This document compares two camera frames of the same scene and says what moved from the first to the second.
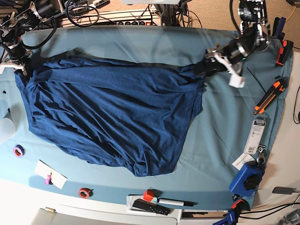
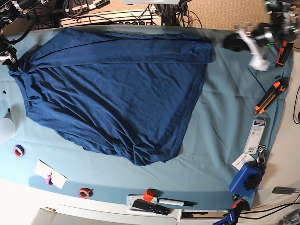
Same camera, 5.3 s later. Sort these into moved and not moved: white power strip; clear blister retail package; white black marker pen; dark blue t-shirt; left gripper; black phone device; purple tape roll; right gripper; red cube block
Moved: left gripper; right gripper; dark blue t-shirt
Not moved: white black marker pen; black phone device; white power strip; red cube block; purple tape roll; clear blister retail package
